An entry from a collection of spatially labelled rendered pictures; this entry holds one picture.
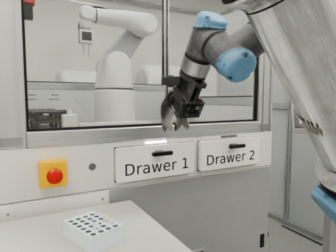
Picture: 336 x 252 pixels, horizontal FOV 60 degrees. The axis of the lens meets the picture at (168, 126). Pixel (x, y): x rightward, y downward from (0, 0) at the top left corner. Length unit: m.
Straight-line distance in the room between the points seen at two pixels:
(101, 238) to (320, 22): 0.55
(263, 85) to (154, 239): 0.80
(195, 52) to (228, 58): 0.12
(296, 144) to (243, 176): 1.44
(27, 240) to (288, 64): 0.65
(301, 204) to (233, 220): 1.50
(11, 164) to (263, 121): 0.93
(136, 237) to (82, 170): 0.29
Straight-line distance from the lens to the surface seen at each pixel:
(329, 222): 1.60
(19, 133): 0.88
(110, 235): 0.68
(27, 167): 0.89
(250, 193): 1.29
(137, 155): 0.94
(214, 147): 1.09
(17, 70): 0.88
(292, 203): 2.77
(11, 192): 0.91
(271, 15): 0.32
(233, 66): 0.62
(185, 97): 0.78
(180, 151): 1.01
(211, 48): 0.67
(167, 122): 0.85
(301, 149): 2.62
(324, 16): 0.33
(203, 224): 1.17
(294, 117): 1.38
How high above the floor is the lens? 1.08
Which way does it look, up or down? 5 degrees down
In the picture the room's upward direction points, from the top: straight up
